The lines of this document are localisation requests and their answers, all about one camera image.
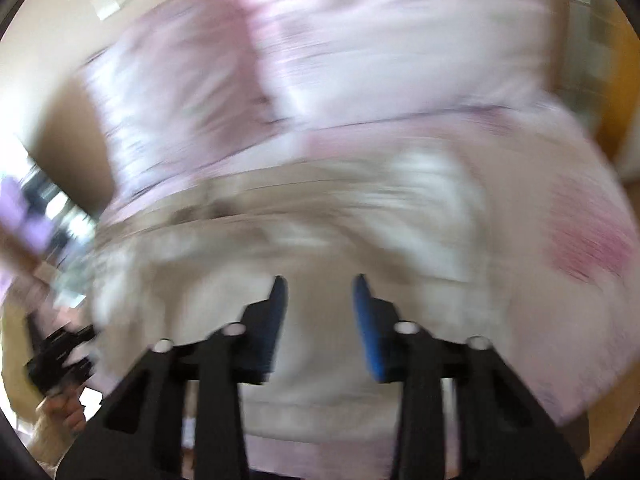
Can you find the person's left hand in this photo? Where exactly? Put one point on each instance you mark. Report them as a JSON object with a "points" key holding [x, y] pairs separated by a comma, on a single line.
{"points": [[60, 419]]}

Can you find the pink floral pillow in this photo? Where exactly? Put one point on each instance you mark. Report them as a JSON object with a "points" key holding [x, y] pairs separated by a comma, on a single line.
{"points": [[177, 96], [333, 63]]}

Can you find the flat screen television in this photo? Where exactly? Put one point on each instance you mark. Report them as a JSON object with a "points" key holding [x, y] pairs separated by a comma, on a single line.
{"points": [[39, 222]]}

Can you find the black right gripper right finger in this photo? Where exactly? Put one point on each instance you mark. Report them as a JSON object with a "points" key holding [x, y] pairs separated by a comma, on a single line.
{"points": [[503, 432]]}

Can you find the cream puffer jacket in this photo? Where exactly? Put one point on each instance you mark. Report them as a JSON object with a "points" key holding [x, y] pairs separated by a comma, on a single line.
{"points": [[414, 223]]}

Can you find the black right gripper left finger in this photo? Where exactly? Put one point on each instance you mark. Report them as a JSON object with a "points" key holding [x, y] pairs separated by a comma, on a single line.
{"points": [[137, 432]]}

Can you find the pink floral bed sheet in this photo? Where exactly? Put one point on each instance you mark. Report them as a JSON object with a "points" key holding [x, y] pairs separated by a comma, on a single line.
{"points": [[563, 230]]}

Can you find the pink floral pillow right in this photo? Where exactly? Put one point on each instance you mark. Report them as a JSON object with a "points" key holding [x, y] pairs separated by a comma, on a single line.
{"points": [[333, 63]]}

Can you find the pink floral pillow left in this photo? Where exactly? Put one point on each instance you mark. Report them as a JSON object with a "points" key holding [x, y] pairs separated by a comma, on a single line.
{"points": [[177, 96]]}

